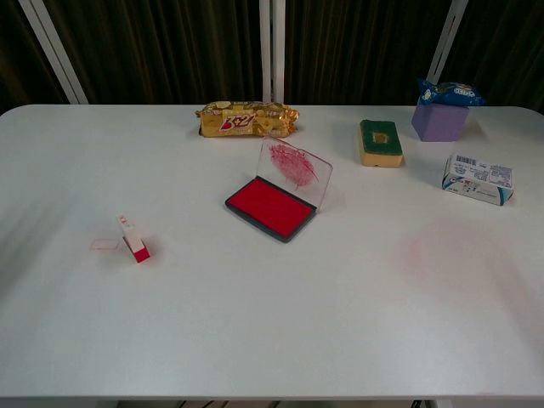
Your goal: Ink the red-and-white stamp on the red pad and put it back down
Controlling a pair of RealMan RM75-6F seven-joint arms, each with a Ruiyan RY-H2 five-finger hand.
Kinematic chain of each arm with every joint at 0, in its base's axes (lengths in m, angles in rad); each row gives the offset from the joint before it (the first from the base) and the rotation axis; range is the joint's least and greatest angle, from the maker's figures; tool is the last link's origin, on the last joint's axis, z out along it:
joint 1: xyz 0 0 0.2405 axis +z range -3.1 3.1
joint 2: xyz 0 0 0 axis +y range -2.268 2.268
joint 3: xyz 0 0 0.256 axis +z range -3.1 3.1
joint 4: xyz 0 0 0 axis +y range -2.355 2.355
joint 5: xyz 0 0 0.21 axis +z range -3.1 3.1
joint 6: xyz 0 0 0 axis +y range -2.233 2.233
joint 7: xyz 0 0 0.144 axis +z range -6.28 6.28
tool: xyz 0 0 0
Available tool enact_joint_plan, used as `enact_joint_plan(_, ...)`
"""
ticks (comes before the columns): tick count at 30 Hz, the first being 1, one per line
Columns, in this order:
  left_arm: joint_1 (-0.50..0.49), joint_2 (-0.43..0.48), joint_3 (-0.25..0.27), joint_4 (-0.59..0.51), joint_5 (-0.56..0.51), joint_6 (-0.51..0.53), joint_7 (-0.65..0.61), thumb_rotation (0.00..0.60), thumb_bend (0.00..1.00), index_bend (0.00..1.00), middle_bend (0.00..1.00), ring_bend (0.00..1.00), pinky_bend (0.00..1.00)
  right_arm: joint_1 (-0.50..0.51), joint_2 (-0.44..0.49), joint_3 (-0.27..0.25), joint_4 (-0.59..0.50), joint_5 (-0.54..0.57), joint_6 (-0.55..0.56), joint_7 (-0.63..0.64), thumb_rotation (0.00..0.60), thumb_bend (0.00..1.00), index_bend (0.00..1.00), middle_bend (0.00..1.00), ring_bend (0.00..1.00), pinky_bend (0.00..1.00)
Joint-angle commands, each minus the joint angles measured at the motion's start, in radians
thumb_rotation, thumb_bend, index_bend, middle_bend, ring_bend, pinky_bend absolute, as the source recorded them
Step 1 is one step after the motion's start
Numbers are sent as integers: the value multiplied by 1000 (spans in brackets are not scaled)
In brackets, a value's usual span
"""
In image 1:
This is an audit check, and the green and yellow sponge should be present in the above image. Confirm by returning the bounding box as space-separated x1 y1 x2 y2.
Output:
357 119 405 168

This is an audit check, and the white slanted frame post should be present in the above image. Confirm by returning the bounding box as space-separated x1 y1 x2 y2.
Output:
426 0 470 82
17 0 89 105

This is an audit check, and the small white red stamp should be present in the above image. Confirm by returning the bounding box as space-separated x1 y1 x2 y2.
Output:
90 214 152 265

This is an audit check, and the white and blue carton box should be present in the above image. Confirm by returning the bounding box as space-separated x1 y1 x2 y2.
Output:
439 153 518 207

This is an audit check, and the white upright frame post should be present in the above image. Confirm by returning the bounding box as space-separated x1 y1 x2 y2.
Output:
258 0 286 105

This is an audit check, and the red ink pad clear lid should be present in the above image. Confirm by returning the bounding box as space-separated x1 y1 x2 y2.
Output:
224 134 334 244

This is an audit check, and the yellow biscuit package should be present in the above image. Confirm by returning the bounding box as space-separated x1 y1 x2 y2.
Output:
195 100 299 139

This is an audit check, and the black pleated curtain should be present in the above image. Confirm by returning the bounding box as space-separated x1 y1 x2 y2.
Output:
0 0 544 116

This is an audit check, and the purple block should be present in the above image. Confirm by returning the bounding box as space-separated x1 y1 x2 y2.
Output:
411 103 470 143

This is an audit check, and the blue cookie packet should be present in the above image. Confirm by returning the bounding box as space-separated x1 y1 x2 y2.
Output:
416 77 485 107

